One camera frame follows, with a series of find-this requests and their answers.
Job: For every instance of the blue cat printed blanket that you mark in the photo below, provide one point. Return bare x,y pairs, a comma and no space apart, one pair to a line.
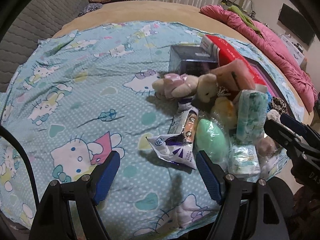
87,92

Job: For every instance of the black television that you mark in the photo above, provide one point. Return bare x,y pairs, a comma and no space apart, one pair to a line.
295,22

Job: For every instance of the pink comforter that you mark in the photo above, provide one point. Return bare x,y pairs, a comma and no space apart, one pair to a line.
282,55

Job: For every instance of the white drawer cabinet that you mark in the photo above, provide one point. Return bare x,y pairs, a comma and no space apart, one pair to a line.
292,47

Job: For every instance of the pink brown plush toy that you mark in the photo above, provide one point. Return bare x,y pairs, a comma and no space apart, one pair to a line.
237,76

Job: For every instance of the wall mirror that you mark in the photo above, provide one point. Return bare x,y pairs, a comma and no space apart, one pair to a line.
246,3

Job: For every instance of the dark patterned cloth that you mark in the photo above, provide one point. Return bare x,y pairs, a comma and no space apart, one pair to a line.
91,8

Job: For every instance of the beige bed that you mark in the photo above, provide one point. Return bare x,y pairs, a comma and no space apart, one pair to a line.
150,12

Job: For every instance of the person's right forearm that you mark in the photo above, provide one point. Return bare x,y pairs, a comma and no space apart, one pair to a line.
307,205

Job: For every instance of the dark flat box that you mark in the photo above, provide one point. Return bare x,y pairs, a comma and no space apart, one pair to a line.
230,2

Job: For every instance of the white fluffy scrunchie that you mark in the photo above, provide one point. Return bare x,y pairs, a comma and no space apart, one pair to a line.
273,115

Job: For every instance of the leopard print scrunchie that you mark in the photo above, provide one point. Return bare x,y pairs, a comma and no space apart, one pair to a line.
278,103

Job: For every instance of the cartoon face packet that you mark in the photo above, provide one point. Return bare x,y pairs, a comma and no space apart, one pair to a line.
186,123

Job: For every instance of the yellow plush toy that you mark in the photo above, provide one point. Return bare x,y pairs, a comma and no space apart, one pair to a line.
223,108

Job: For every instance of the green cloth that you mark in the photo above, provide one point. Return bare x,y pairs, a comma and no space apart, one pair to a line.
243,17

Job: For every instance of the grey quilted headboard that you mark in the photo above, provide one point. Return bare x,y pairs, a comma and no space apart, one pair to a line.
37,17

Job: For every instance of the dark framed pink tray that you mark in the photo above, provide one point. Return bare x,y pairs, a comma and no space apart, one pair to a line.
265,77

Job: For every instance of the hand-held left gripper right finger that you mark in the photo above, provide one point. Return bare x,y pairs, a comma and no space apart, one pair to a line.
208,177

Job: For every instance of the beige teddy bear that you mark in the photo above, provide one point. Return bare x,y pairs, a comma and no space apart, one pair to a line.
206,87

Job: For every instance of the dark purple box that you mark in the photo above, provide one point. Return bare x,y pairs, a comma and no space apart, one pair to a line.
185,62

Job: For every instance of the small green printed tissue pack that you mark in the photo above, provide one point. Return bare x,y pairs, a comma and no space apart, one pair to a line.
243,160

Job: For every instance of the red tissue pack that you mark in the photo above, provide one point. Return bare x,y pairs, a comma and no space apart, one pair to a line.
232,52

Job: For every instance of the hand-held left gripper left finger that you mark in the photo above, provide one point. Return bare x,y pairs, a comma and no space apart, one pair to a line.
107,175

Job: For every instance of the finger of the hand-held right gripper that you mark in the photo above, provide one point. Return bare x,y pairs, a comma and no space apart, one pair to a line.
277,132
292,123

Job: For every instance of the beige soft ball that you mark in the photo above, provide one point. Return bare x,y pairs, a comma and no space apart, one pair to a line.
266,146

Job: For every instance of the green soft ball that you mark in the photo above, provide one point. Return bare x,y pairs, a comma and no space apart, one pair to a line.
210,137

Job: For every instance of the tall green printed tissue pack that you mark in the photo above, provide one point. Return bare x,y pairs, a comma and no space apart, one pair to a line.
251,115

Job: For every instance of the pink bow plush bunny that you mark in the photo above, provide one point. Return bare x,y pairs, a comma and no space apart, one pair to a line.
180,87

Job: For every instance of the white purple snack packet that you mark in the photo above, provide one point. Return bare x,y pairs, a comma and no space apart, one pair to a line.
172,152

